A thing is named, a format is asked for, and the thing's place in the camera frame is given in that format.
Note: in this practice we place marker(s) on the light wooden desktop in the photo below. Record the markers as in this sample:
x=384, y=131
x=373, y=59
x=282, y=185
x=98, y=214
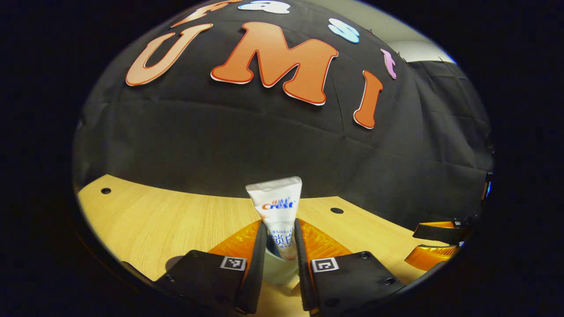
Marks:
x=154, y=220

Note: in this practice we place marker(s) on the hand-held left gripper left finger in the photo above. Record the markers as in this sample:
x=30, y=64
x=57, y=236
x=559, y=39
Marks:
x=257, y=273

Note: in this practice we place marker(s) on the white toothpaste tube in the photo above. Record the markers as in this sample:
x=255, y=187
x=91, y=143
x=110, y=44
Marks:
x=277, y=202

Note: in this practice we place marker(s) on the dark round coaster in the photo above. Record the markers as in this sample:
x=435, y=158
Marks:
x=176, y=263

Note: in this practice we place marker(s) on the black backdrop cloth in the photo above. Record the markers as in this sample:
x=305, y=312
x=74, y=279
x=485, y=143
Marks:
x=220, y=141

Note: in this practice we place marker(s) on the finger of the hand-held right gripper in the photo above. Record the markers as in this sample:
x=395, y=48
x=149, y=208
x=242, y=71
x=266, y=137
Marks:
x=440, y=232
x=432, y=257

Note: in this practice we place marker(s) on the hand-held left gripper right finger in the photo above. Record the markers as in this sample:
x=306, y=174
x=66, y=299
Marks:
x=303, y=273

